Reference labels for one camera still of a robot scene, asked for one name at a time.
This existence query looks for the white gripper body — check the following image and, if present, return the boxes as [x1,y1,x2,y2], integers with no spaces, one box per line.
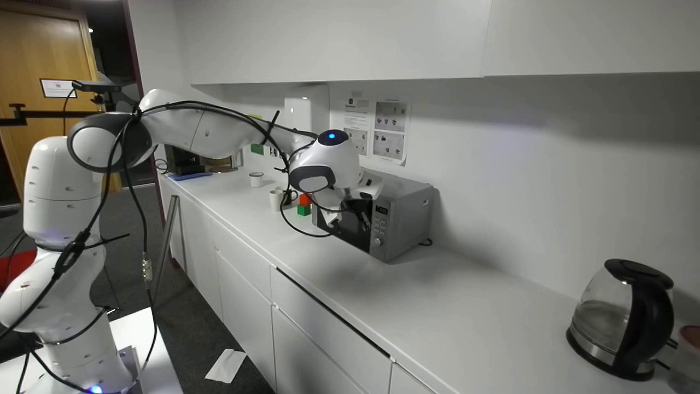
[341,180,382,210]

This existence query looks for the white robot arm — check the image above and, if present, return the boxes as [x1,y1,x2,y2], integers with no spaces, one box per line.
[0,90,363,394]

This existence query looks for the silver microwave oven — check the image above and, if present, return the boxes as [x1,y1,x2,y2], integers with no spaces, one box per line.
[312,170,438,262]

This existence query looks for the red and green blocks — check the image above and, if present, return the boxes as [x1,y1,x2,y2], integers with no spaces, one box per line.
[295,193,310,216]

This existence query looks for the white cup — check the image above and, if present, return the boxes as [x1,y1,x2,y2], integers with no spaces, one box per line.
[247,170,265,189]

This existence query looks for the white cabinet drawer fronts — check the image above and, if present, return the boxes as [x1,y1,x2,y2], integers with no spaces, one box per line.
[160,181,434,394]

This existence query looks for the white paper sheet on floor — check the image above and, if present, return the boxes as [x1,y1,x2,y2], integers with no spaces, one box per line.
[206,348,244,383]

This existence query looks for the glass electric kettle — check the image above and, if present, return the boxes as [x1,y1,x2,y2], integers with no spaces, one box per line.
[566,258,673,382]

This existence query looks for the wooden door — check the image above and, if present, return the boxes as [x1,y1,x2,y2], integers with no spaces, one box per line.
[0,0,99,196]

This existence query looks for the wall socket panel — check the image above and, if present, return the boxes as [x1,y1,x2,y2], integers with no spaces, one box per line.
[344,98,406,161]

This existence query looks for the white upper wall cabinets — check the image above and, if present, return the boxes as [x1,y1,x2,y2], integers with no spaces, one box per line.
[174,0,700,83]

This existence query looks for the black camera on stand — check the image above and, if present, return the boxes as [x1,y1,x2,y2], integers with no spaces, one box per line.
[72,79,120,111]

